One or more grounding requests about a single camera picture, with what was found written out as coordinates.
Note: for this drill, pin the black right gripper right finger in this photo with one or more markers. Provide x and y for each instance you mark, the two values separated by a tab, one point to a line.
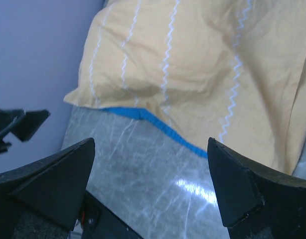
256	201

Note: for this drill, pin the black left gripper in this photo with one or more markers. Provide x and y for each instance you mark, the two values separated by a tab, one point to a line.
22	124

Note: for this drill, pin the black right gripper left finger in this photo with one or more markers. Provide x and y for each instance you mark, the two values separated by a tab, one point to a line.
42	200

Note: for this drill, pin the yellow and blue pillowcase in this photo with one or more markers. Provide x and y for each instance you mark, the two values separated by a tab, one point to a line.
233	70

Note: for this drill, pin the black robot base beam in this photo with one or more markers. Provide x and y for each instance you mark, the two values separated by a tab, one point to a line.
98	222

